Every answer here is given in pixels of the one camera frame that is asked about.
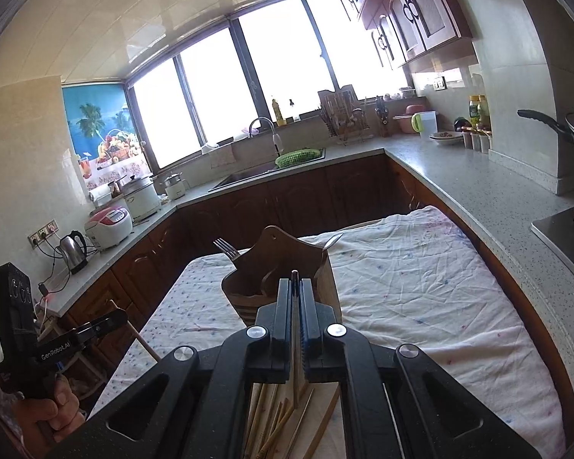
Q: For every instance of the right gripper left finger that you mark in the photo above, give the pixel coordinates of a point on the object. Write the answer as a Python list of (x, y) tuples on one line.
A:
[(192, 404)]

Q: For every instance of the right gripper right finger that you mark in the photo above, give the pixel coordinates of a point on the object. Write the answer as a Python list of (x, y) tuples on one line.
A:
[(398, 403)]

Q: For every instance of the wooden chopstick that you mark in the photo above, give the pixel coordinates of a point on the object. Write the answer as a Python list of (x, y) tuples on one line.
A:
[(261, 416)]

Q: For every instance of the chrome kitchen faucet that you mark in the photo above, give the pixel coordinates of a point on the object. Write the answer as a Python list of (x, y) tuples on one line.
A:
[(263, 125)]

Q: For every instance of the left human hand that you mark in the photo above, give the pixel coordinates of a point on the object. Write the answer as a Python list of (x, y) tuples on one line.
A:
[(45, 422)]

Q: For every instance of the floral white tablecloth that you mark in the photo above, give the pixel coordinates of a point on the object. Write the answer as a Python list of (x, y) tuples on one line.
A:
[(412, 278)]

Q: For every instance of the black electric kettle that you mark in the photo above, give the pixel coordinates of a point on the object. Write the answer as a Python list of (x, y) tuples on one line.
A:
[(73, 249)]

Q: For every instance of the wooden utensil holder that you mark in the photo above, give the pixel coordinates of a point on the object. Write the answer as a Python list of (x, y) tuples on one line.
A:
[(254, 282)]

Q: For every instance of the metal fork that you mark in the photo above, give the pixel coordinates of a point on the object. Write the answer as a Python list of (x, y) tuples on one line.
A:
[(227, 249)]

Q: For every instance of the white red rice cooker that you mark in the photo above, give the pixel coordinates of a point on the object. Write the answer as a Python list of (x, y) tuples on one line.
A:
[(109, 227)]

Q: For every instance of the large white rice cooker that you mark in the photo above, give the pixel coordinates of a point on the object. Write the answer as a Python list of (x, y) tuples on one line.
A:
[(141, 198)]

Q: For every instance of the lower wooden cabinets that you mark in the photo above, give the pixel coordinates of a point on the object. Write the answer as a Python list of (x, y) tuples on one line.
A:
[(311, 205)]

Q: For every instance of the wooden cabinets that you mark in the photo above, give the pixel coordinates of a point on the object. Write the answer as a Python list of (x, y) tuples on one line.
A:
[(311, 205), (427, 34)]

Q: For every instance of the small white steamer pot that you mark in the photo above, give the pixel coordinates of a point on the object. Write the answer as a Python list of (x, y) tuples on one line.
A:
[(175, 186)]

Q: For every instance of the tropical fruit poster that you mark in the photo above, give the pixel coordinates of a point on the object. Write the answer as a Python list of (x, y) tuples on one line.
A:
[(106, 145)]

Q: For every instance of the green sink basket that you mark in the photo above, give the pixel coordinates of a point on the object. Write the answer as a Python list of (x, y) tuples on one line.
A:
[(297, 157)]

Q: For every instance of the white jug green lid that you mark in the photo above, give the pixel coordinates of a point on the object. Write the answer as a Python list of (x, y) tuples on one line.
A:
[(425, 124)]

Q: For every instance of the pink basin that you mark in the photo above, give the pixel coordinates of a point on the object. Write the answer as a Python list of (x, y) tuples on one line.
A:
[(404, 120)]

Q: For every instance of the dish drying rack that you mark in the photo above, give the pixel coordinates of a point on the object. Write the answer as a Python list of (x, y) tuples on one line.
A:
[(343, 114)]

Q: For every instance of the yellow detergent bottle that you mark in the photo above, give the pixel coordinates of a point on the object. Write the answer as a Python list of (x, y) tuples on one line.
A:
[(278, 114)]

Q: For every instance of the yellow oil bottle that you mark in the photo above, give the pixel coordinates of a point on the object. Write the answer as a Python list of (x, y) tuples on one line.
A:
[(474, 110)]

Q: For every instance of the upper wooden cabinets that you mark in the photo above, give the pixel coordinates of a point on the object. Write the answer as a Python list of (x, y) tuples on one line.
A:
[(427, 34)]

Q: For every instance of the wall power socket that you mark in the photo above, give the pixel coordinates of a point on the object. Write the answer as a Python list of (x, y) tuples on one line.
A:
[(43, 233)]

